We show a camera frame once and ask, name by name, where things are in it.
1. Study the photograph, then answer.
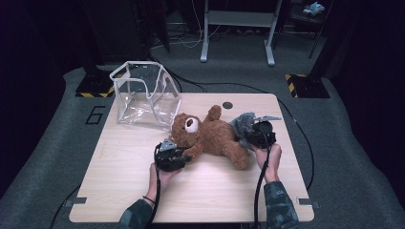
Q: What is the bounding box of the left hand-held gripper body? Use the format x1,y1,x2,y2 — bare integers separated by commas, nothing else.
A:
154,137,185,173

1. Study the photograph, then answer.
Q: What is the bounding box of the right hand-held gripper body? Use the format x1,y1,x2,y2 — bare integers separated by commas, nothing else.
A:
249,114,283,150

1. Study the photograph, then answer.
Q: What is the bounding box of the grey fluffy cloth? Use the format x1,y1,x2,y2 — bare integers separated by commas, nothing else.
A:
229,112,257,151

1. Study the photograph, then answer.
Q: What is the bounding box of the brown teddy bear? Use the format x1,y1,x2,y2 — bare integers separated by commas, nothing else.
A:
168,104,250,170

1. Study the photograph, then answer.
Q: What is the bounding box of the clear plastic bag white trim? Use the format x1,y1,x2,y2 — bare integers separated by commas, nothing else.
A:
109,60,183,133

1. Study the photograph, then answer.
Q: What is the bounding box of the person's left hand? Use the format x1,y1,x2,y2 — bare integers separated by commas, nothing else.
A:
144,163,183,204

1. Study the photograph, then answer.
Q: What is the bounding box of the person's right hand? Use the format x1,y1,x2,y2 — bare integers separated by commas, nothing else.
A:
254,143,283,184

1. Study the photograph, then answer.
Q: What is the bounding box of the black stand base striped edge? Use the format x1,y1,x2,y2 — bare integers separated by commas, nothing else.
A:
285,73,331,99
75,65,116,98

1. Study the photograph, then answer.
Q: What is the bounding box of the white metal stand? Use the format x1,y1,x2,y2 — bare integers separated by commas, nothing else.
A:
200,0,283,67

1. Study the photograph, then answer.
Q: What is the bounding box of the blue white packet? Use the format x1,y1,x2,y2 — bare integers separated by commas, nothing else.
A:
302,1,326,17

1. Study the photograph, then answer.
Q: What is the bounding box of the dark equipment cabinet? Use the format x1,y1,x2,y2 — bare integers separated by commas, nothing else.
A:
79,0,171,65

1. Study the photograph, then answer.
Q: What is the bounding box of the left hand-held gripper black cable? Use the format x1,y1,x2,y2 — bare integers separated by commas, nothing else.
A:
147,144,163,229

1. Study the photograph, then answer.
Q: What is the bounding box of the hand-held gripper black cable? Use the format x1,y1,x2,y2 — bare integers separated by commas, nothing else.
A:
252,127,271,229
147,144,163,229

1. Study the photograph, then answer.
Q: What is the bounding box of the right hand-held gripper black cable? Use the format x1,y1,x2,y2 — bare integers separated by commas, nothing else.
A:
252,127,271,229

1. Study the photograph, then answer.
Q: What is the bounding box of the grey table bracket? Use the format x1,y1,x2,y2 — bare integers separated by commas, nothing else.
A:
297,198,320,209
65,197,88,208

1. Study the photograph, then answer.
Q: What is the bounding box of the short black floor cable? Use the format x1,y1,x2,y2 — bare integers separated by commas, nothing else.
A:
51,185,80,229

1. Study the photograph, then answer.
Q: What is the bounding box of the white cable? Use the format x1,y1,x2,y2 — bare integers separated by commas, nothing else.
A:
178,0,221,49

